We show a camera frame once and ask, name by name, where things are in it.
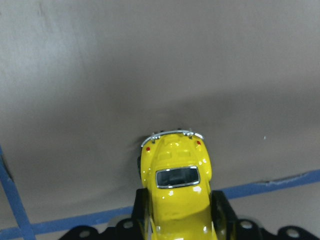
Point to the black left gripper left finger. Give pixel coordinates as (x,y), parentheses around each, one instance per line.
(141,215)

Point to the yellow beetle toy car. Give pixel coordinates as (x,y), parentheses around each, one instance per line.
(175,168)

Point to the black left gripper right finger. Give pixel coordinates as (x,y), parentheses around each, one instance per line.
(223,216)

